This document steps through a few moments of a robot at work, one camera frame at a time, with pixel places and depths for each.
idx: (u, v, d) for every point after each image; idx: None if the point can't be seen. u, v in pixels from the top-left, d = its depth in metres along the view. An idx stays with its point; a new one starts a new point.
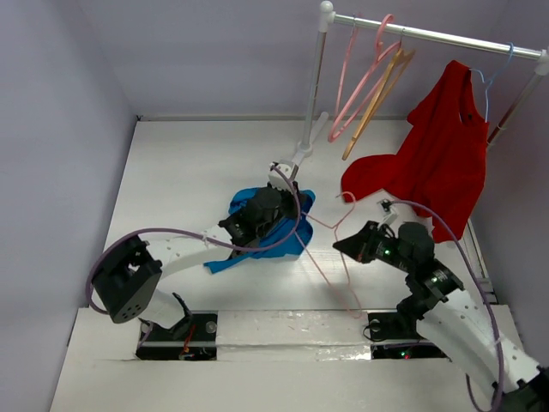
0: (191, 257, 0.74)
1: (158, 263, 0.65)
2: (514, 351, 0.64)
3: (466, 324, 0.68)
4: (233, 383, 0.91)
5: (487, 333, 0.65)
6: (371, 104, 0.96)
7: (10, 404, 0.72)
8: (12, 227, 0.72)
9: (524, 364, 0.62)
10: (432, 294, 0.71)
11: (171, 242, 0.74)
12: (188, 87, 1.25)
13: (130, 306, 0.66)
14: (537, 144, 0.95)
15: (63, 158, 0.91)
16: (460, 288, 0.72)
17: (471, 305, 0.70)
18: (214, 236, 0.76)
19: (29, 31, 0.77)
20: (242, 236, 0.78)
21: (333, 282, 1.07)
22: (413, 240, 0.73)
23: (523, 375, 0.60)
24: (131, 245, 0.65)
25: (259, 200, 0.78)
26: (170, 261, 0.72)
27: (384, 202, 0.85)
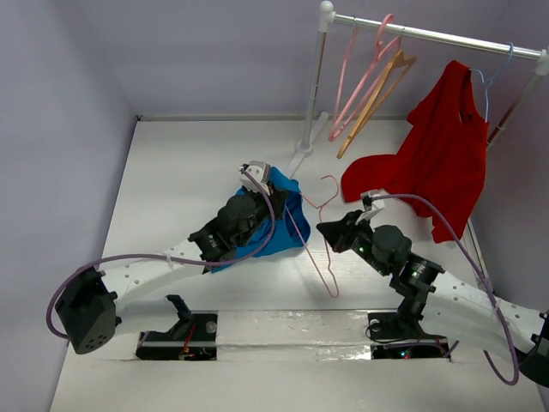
0: (153, 281, 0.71)
1: (111, 295, 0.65)
2: (512, 309, 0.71)
3: (462, 304, 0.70)
4: (233, 383, 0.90)
5: (485, 305, 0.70)
6: (368, 104, 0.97)
7: (10, 402, 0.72)
8: (12, 223, 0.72)
9: (526, 318, 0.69)
10: (419, 290, 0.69)
11: (129, 269, 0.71)
12: (188, 87, 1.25)
13: (93, 337, 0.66)
14: (537, 143, 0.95)
15: (63, 156, 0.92)
16: (441, 272, 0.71)
17: (458, 284, 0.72)
18: (183, 254, 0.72)
19: (30, 30, 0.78)
20: (219, 249, 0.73)
21: (333, 282, 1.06)
22: (392, 246, 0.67)
23: (532, 330, 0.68)
24: (87, 277, 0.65)
25: (229, 211, 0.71)
26: (129, 290, 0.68)
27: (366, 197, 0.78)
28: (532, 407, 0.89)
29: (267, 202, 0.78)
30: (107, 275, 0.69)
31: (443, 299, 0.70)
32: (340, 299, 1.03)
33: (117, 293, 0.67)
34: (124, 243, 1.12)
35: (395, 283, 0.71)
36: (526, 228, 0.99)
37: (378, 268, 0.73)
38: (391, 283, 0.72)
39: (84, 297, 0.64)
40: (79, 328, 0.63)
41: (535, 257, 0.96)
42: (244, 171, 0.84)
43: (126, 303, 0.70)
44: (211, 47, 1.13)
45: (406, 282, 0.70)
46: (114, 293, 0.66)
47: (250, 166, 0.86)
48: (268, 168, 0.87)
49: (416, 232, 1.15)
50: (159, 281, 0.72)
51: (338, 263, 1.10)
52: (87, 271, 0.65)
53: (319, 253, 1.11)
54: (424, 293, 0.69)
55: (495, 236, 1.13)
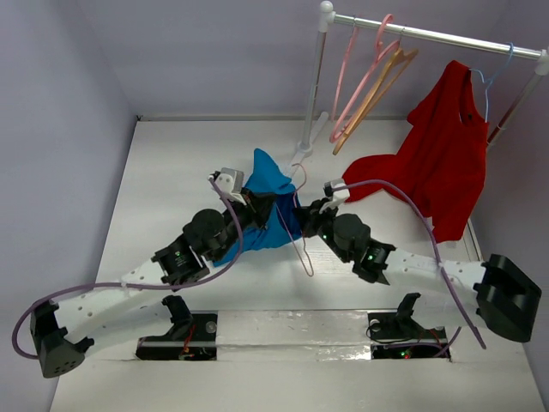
0: (109, 310, 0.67)
1: (61, 332, 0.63)
2: (456, 265, 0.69)
3: (413, 272, 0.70)
4: (232, 383, 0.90)
5: (428, 266, 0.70)
6: (365, 103, 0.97)
7: (10, 402, 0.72)
8: (12, 223, 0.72)
9: (470, 270, 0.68)
10: (377, 273, 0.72)
11: (83, 299, 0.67)
12: (188, 87, 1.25)
13: (60, 364, 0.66)
14: (538, 143, 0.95)
15: (63, 156, 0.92)
16: (393, 251, 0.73)
17: (407, 254, 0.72)
18: (142, 278, 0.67)
19: (30, 30, 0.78)
20: (186, 267, 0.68)
21: (334, 282, 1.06)
22: (352, 234, 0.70)
23: (475, 279, 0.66)
24: (39, 312, 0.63)
25: (196, 227, 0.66)
26: (81, 324, 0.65)
27: (328, 188, 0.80)
28: (532, 407, 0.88)
29: (229, 210, 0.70)
30: (59, 309, 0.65)
31: (395, 272, 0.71)
32: (340, 299, 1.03)
33: (68, 328, 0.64)
34: (125, 243, 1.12)
35: (358, 268, 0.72)
36: (526, 227, 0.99)
37: (338, 253, 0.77)
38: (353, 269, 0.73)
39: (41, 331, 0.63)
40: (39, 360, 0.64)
41: (535, 257, 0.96)
42: (214, 181, 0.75)
43: (87, 332, 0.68)
44: (211, 47, 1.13)
45: (365, 266, 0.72)
46: (64, 328, 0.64)
47: (220, 174, 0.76)
48: (241, 175, 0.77)
49: (416, 232, 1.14)
50: (117, 310, 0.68)
51: (339, 262, 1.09)
52: (39, 305, 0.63)
53: (319, 253, 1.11)
54: (383, 275, 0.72)
55: (495, 235, 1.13)
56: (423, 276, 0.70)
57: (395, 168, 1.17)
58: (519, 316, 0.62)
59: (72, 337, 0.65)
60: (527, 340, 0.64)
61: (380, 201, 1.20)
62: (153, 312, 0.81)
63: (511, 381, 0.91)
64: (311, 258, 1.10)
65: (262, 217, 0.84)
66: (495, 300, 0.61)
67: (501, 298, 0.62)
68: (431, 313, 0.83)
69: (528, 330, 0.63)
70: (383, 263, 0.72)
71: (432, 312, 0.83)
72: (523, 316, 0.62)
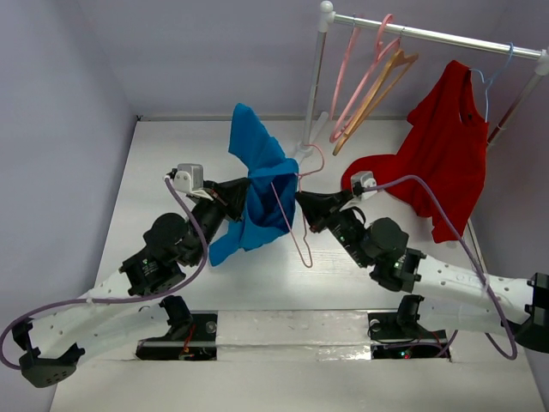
0: (78, 327, 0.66)
1: (34, 352, 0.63)
2: (501, 283, 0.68)
3: (453, 287, 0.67)
4: (232, 383, 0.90)
5: (473, 284, 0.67)
6: (364, 104, 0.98)
7: (10, 402, 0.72)
8: (13, 223, 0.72)
9: (516, 289, 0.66)
10: (404, 281, 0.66)
11: (54, 317, 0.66)
12: (188, 87, 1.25)
13: (53, 374, 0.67)
14: (538, 144, 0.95)
15: (63, 156, 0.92)
16: (424, 258, 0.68)
17: (443, 266, 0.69)
18: (110, 292, 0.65)
19: (30, 30, 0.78)
20: (155, 278, 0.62)
21: (334, 283, 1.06)
22: (393, 245, 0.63)
23: (523, 300, 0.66)
24: (17, 331, 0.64)
25: (154, 234, 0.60)
26: (54, 342, 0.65)
27: (358, 186, 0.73)
28: (533, 407, 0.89)
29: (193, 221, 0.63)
30: (33, 328, 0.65)
31: (431, 287, 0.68)
32: (340, 299, 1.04)
33: (40, 348, 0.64)
34: (125, 243, 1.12)
35: (382, 276, 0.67)
36: (526, 228, 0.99)
37: (359, 259, 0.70)
38: (375, 275, 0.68)
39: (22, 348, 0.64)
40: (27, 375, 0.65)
41: (534, 257, 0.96)
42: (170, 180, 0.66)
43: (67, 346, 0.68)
44: (211, 47, 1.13)
45: (392, 275, 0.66)
46: (37, 348, 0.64)
47: (177, 172, 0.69)
48: (200, 170, 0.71)
49: (416, 233, 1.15)
50: (89, 324, 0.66)
51: (339, 263, 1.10)
52: (15, 324, 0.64)
53: (320, 254, 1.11)
54: (410, 284, 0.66)
55: (496, 235, 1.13)
56: (467, 293, 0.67)
57: (395, 168, 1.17)
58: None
59: (52, 354, 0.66)
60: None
61: (380, 201, 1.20)
62: (151, 315, 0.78)
63: (512, 381, 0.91)
64: (311, 259, 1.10)
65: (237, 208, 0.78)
66: None
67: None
68: (443, 318, 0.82)
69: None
70: (411, 272, 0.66)
71: (445, 318, 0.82)
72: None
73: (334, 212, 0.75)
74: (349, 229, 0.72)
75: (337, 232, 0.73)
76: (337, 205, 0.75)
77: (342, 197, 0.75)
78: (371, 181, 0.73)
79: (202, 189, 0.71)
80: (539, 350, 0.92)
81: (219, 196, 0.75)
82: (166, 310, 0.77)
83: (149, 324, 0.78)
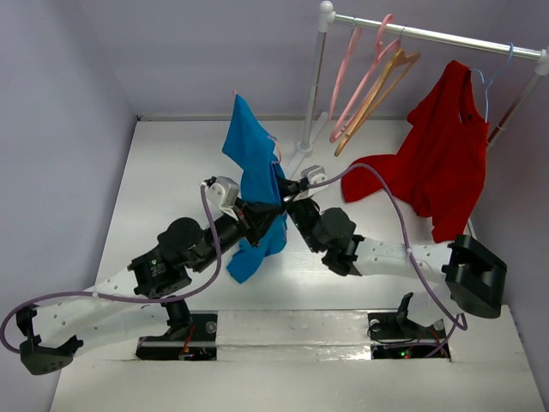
0: (81, 319, 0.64)
1: (35, 341, 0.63)
2: (424, 248, 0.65)
3: (383, 261, 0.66)
4: (232, 383, 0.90)
5: (397, 253, 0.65)
6: (365, 104, 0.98)
7: (10, 402, 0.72)
8: (12, 222, 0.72)
9: (436, 251, 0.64)
10: (348, 265, 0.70)
11: (58, 307, 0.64)
12: (187, 87, 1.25)
13: (51, 363, 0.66)
14: (538, 143, 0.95)
15: (62, 156, 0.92)
16: (362, 241, 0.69)
17: (376, 243, 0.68)
18: (116, 288, 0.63)
19: (29, 30, 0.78)
20: (163, 279, 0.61)
21: (334, 283, 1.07)
22: (339, 233, 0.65)
23: (443, 262, 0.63)
24: (20, 317, 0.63)
25: (171, 237, 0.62)
26: (55, 331, 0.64)
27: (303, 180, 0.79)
28: (532, 407, 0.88)
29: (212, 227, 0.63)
30: (38, 315, 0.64)
31: (364, 263, 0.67)
32: (339, 299, 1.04)
33: (42, 336, 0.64)
34: (125, 243, 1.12)
35: (330, 259, 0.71)
36: (526, 227, 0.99)
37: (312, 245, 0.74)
38: (325, 259, 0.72)
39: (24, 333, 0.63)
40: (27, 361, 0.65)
41: (534, 257, 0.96)
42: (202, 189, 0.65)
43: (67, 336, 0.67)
44: (211, 47, 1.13)
45: (339, 259, 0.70)
46: (38, 336, 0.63)
47: (214, 182, 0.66)
48: (237, 190, 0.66)
49: (416, 232, 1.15)
50: (91, 318, 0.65)
51: None
52: (20, 310, 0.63)
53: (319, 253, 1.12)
54: (355, 267, 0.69)
55: (495, 235, 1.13)
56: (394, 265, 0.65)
57: (395, 169, 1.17)
58: (487, 293, 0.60)
59: (51, 343, 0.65)
60: (497, 316, 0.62)
61: (379, 201, 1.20)
62: (151, 314, 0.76)
63: (512, 382, 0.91)
64: (310, 258, 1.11)
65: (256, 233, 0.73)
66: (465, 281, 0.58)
67: (469, 276, 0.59)
68: (422, 308, 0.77)
69: (497, 306, 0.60)
70: (353, 255, 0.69)
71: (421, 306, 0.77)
72: (491, 293, 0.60)
73: (290, 201, 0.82)
74: (304, 217, 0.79)
75: (293, 219, 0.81)
76: (292, 195, 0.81)
77: (297, 188, 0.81)
78: (318, 177, 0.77)
79: (231, 207, 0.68)
80: (539, 350, 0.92)
81: (244, 218, 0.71)
82: (167, 310, 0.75)
83: (149, 324, 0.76)
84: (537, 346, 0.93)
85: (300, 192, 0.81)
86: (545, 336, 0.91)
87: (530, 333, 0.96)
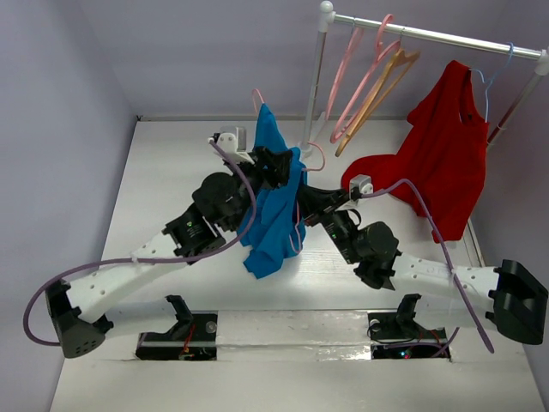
0: (123, 288, 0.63)
1: (75, 312, 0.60)
2: (468, 271, 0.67)
3: (423, 279, 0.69)
4: (232, 383, 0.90)
5: (440, 273, 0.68)
6: (365, 104, 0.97)
7: (10, 402, 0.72)
8: (11, 222, 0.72)
9: (483, 277, 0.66)
10: (383, 279, 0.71)
11: (95, 277, 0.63)
12: (187, 87, 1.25)
13: (81, 343, 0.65)
14: (538, 144, 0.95)
15: (63, 155, 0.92)
16: (400, 256, 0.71)
17: (416, 260, 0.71)
18: (154, 251, 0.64)
19: (30, 31, 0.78)
20: (200, 239, 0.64)
21: (334, 284, 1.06)
22: (383, 248, 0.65)
23: (488, 287, 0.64)
24: (52, 293, 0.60)
25: (205, 193, 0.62)
26: (94, 302, 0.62)
27: (353, 190, 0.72)
28: (533, 407, 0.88)
29: (238, 171, 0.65)
30: (71, 289, 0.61)
31: (403, 280, 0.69)
32: (340, 299, 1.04)
33: (81, 308, 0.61)
34: (125, 242, 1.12)
35: (365, 273, 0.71)
36: (527, 228, 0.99)
37: (348, 257, 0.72)
38: (359, 271, 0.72)
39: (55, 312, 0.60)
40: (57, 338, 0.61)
41: (533, 257, 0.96)
42: (216, 146, 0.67)
43: (102, 311, 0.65)
44: (211, 47, 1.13)
45: (373, 271, 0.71)
46: (77, 308, 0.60)
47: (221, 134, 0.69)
48: (243, 132, 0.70)
49: (416, 232, 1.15)
50: (129, 287, 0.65)
51: (338, 262, 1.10)
52: (51, 285, 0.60)
53: (319, 253, 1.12)
54: (389, 281, 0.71)
55: (495, 236, 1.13)
56: (436, 285, 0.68)
57: (395, 169, 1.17)
58: (532, 321, 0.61)
59: (87, 316, 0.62)
60: (538, 343, 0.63)
61: (380, 201, 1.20)
62: (161, 306, 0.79)
63: (512, 382, 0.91)
64: (311, 259, 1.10)
65: (280, 175, 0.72)
66: (512, 307, 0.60)
67: (516, 304, 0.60)
68: (436, 314, 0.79)
69: (540, 334, 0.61)
70: (389, 269, 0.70)
71: (437, 313, 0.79)
72: (535, 320, 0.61)
73: (330, 211, 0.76)
74: (342, 227, 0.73)
75: (329, 229, 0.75)
76: (333, 205, 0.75)
77: (340, 198, 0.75)
78: (368, 186, 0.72)
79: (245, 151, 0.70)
80: (539, 350, 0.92)
81: (259, 162, 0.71)
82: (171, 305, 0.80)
83: (161, 316, 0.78)
84: (537, 347, 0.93)
85: (345, 202, 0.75)
86: (545, 336, 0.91)
87: None
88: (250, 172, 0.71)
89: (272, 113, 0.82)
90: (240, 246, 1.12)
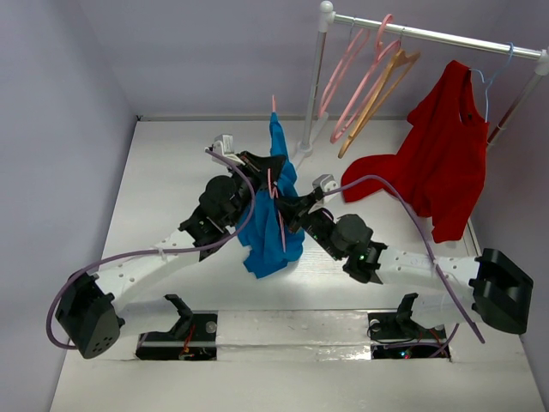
0: (149, 277, 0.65)
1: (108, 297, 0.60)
2: (450, 261, 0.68)
3: (407, 271, 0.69)
4: (232, 382, 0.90)
5: (423, 264, 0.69)
6: (368, 105, 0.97)
7: (10, 402, 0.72)
8: (10, 222, 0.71)
9: (464, 267, 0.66)
10: (371, 273, 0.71)
11: (123, 267, 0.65)
12: (186, 87, 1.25)
13: (99, 342, 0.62)
14: (537, 142, 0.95)
15: (62, 155, 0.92)
16: (384, 249, 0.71)
17: (401, 252, 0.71)
18: (175, 245, 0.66)
19: (30, 33, 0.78)
20: (211, 234, 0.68)
21: (334, 286, 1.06)
22: (356, 238, 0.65)
23: (469, 275, 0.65)
24: (80, 285, 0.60)
25: (209, 195, 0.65)
26: (126, 289, 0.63)
27: (316, 190, 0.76)
28: (532, 407, 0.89)
29: (238, 172, 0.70)
30: (100, 278, 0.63)
31: (388, 272, 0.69)
32: (340, 299, 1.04)
33: (114, 294, 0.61)
34: (125, 242, 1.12)
35: (351, 268, 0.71)
36: (526, 227, 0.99)
37: (334, 253, 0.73)
38: (346, 268, 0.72)
39: (84, 304, 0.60)
40: (82, 335, 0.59)
41: (533, 257, 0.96)
42: (211, 152, 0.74)
43: (125, 303, 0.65)
44: (211, 47, 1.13)
45: (359, 266, 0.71)
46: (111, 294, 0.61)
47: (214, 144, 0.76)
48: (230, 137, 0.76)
49: (415, 232, 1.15)
50: (156, 276, 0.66)
51: (338, 262, 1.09)
52: (78, 278, 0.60)
53: (319, 253, 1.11)
54: (377, 275, 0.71)
55: (495, 236, 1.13)
56: (419, 275, 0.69)
57: (395, 168, 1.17)
58: (515, 308, 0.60)
59: (116, 305, 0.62)
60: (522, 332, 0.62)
61: (380, 201, 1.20)
62: (162, 304, 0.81)
63: (512, 382, 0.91)
64: (311, 259, 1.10)
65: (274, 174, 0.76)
66: (491, 294, 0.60)
67: (497, 291, 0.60)
68: (431, 312, 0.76)
69: (525, 322, 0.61)
70: (376, 263, 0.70)
71: (433, 311, 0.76)
72: (518, 307, 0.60)
73: (304, 215, 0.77)
74: (320, 227, 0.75)
75: (309, 230, 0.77)
76: (305, 208, 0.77)
77: (310, 201, 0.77)
78: (331, 184, 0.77)
79: (234, 154, 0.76)
80: (539, 350, 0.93)
81: (250, 162, 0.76)
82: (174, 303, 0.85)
83: (164, 315, 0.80)
84: (536, 346, 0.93)
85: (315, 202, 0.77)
86: (545, 335, 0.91)
87: (529, 333, 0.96)
88: (249, 174, 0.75)
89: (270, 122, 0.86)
90: (239, 246, 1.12)
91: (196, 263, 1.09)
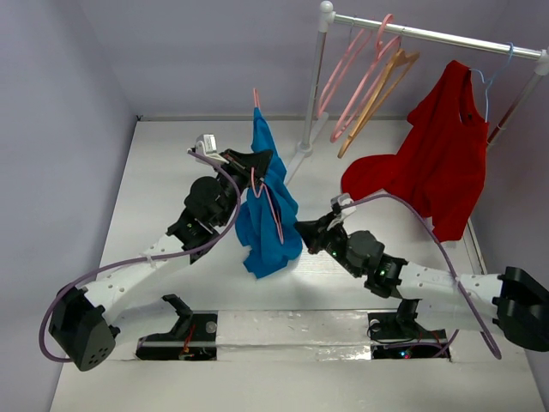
0: (139, 286, 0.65)
1: (99, 310, 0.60)
2: (473, 279, 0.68)
3: (429, 287, 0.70)
4: (232, 382, 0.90)
5: (444, 281, 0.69)
6: (368, 105, 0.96)
7: (10, 402, 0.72)
8: (9, 222, 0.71)
9: (487, 284, 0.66)
10: (391, 288, 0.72)
11: (111, 278, 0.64)
12: (186, 87, 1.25)
13: (94, 353, 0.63)
14: (538, 142, 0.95)
15: (63, 156, 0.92)
16: (405, 265, 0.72)
17: (421, 269, 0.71)
18: (163, 250, 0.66)
19: (29, 33, 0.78)
20: (201, 237, 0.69)
21: (334, 286, 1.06)
22: (366, 252, 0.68)
23: (492, 293, 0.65)
24: (69, 299, 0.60)
25: (194, 197, 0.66)
26: (117, 299, 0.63)
27: (335, 205, 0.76)
28: (532, 407, 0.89)
29: (222, 172, 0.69)
30: (89, 291, 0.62)
31: (409, 288, 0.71)
32: (340, 299, 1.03)
33: (105, 306, 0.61)
34: (125, 242, 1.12)
35: (370, 284, 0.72)
36: (527, 227, 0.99)
37: (352, 270, 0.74)
38: (365, 284, 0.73)
39: (75, 318, 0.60)
40: (76, 348, 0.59)
41: (533, 257, 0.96)
42: (194, 153, 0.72)
43: (117, 312, 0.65)
44: (211, 47, 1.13)
45: (378, 282, 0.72)
46: (101, 306, 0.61)
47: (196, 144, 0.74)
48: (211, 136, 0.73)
49: (415, 232, 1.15)
50: (147, 284, 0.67)
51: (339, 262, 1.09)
52: (67, 293, 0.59)
53: (320, 253, 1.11)
54: (397, 290, 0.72)
55: (495, 236, 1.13)
56: (441, 293, 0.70)
57: (395, 168, 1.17)
58: (539, 326, 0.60)
59: (107, 318, 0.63)
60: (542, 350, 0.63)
61: (380, 202, 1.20)
62: (160, 305, 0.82)
63: (512, 382, 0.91)
64: (311, 259, 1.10)
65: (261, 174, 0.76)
66: (515, 313, 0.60)
67: (521, 310, 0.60)
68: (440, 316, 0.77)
69: None
70: (395, 279, 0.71)
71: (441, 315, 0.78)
72: (543, 325, 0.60)
73: (323, 230, 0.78)
74: (339, 244, 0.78)
75: (328, 248, 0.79)
76: (324, 224, 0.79)
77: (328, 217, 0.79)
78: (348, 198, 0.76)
79: (216, 153, 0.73)
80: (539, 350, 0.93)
81: (234, 160, 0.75)
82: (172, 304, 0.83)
83: (162, 315, 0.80)
84: None
85: (335, 217, 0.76)
86: None
87: None
88: (233, 173, 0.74)
89: (262, 118, 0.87)
90: (239, 246, 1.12)
91: (197, 263, 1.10)
